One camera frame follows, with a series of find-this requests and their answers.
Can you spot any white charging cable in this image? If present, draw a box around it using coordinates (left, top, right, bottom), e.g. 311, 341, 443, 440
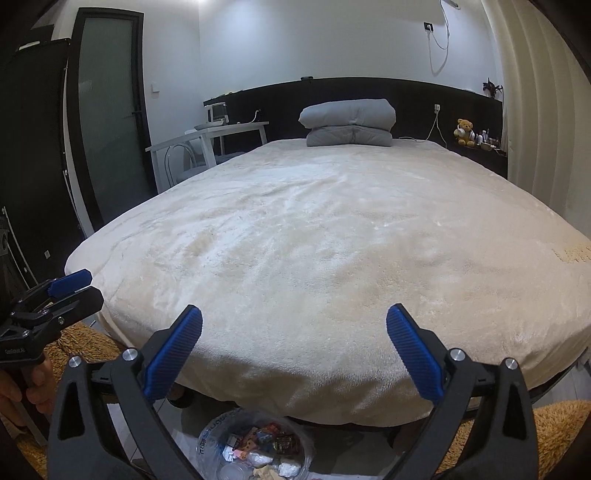
398, 111, 438, 141

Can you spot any frosted glass door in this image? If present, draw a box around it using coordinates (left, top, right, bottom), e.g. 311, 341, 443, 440
67, 7, 155, 238

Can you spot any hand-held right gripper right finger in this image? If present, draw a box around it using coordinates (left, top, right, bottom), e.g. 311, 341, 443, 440
386, 303, 541, 480

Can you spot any hanging white wall cable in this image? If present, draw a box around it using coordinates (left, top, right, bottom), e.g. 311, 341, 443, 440
427, 0, 451, 75

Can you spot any clear plastic bag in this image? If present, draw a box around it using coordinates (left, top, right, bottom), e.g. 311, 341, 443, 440
198, 406, 317, 480

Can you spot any black headboard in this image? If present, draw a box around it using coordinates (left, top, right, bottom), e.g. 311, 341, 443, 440
203, 78, 509, 181

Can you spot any cream fleece bed blanket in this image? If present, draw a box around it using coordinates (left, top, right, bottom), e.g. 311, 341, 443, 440
65, 138, 591, 421

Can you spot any group of small bottles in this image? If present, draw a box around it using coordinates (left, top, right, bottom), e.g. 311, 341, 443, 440
478, 130, 504, 155

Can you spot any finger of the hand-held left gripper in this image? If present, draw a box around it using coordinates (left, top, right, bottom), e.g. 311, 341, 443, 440
9, 286, 105, 331
11, 269, 93, 311

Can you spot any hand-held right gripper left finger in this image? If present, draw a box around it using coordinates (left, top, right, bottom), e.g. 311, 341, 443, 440
46, 304, 206, 480

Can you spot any black nightstand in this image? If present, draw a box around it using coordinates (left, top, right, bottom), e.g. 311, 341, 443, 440
448, 141, 509, 181

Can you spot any black wall panel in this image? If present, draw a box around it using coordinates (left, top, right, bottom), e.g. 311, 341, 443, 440
0, 25, 88, 324

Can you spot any folded grey duvet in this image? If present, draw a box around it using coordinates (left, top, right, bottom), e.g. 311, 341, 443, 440
298, 98, 398, 148

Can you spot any person's left hand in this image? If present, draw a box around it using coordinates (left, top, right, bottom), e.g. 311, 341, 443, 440
0, 354, 56, 428

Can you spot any cream curtain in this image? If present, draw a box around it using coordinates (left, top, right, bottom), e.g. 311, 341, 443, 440
482, 0, 591, 241

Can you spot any mustard shaggy rug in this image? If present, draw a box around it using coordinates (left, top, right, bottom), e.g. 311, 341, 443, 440
18, 323, 591, 480

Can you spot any brown teddy bear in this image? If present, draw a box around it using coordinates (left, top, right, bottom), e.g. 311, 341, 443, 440
455, 119, 477, 147

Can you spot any metal frame chair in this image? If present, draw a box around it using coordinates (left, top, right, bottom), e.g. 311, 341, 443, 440
164, 141, 236, 185

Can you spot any white desk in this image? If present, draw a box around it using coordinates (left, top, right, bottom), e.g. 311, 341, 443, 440
145, 121, 270, 195

